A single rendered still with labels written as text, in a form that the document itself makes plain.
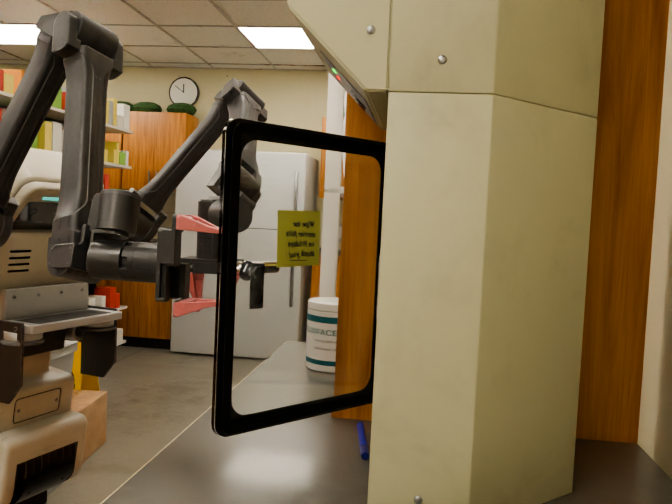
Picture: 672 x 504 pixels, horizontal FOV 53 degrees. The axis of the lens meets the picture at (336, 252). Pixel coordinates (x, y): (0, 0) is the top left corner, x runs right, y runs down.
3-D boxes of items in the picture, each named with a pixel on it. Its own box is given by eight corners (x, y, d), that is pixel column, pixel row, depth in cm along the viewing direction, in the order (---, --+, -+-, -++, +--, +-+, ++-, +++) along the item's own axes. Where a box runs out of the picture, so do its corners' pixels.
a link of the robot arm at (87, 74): (104, 48, 116) (50, 17, 108) (127, 37, 114) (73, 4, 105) (94, 288, 104) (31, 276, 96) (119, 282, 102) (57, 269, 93)
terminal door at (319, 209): (379, 401, 104) (392, 143, 102) (213, 440, 83) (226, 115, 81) (375, 400, 105) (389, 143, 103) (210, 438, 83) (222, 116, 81)
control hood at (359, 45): (398, 131, 103) (402, 66, 103) (388, 91, 71) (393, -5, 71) (325, 129, 105) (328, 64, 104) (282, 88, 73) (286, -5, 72)
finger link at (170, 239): (229, 217, 90) (162, 213, 91) (226, 270, 90) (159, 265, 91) (242, 217, 96) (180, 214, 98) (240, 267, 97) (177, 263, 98)
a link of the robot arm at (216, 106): (252, 105, 167) (223, 76, 162) (272, 107, 155) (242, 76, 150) (136, 244, 161) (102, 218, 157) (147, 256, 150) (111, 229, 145)
